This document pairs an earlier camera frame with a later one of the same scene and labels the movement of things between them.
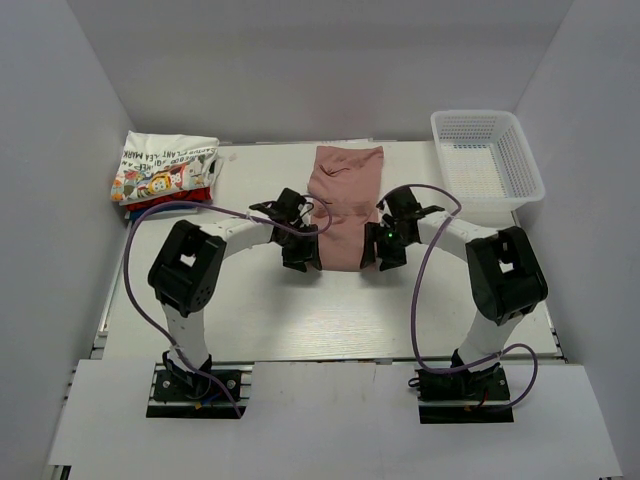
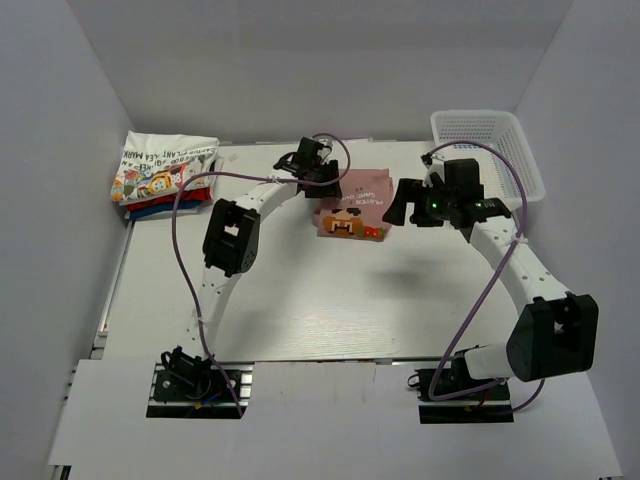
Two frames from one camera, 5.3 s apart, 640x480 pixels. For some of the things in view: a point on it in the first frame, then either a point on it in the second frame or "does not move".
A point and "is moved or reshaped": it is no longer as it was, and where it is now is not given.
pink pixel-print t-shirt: x=349 y=178 is moved or reshaped
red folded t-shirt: x=201 y=195 does not move
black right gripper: x=374 y=233 to x=413 y=191
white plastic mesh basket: x=485 y=160 does not move
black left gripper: x=309 y=253 to x=328 y=191
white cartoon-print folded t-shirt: x=161 y=164 does not move
